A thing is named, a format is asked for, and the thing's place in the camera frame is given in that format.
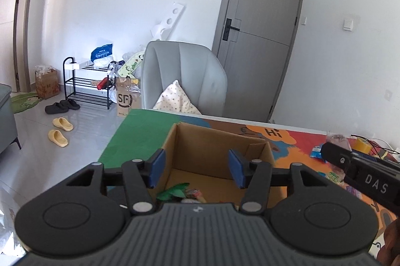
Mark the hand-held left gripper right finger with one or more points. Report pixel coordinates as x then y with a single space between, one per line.
236 169

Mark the blue plastic bag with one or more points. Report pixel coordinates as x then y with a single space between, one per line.
101 53

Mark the white foam board with holes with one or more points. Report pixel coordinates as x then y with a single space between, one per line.
172 17

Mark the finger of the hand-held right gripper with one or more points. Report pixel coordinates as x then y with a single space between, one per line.
334 155

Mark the white light switch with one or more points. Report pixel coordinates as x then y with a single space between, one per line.
347 24

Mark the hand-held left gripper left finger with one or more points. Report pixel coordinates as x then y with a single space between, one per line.
156 167

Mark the grey sofa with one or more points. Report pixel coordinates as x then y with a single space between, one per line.
6 119

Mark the clear pink snack packet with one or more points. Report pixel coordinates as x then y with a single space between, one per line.
336 138

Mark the black shoe rack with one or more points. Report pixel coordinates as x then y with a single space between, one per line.
89 81

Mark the yellow tape roll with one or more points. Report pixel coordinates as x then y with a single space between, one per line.
362 145

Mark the grey door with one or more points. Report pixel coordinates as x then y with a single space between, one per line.
259 34

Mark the small cardboard box with bags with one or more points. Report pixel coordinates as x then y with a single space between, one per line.
47 84

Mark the brown cardboard box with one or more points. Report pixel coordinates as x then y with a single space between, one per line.
200 144

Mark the red item on rack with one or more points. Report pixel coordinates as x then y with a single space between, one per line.
102 84

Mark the green floor mat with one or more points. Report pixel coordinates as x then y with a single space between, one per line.
26 102

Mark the white dotted pillow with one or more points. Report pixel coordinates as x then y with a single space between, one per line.
175 98

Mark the pile of assorted snack packets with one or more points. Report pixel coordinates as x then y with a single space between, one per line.
336 177

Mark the yellow slipper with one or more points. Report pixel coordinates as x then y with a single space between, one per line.
57 138
62 123

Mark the person's right hand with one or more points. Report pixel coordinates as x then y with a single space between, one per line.
390 239

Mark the grey armchair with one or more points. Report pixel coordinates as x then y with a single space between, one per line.
187 72

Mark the green yellow printed bag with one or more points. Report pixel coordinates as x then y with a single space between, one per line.
131 64

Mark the black slipper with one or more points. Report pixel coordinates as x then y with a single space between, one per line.
71 103
56 108

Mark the brown paper bag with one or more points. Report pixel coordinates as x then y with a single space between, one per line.
125 100

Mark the grey doorway frame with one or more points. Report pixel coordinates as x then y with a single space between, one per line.
26 3

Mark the green snack packet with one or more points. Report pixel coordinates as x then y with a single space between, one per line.
172 192

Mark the small red snack packet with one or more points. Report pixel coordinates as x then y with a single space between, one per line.
195 193

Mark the small white wall switch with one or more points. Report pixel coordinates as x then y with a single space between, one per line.
302 21

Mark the blue snack packet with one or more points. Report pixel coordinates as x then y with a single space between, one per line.
315 152

